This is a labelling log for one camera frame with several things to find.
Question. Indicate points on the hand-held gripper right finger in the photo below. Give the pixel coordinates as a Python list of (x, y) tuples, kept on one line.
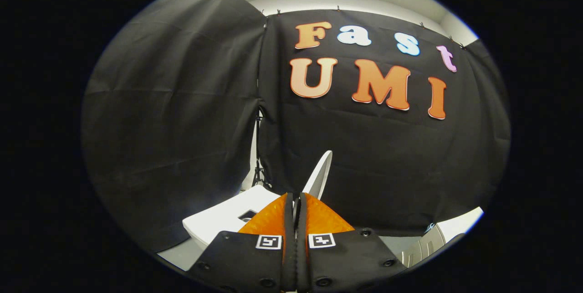
[(302, 256)]

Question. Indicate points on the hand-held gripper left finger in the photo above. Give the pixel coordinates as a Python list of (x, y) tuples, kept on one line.
[(290, 238)]

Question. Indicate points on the white drawer cabinet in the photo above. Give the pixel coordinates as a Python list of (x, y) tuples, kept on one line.
[(455, 227)]

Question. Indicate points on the black backdrop cloth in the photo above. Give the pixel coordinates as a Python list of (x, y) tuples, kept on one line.
[(182, 124)]

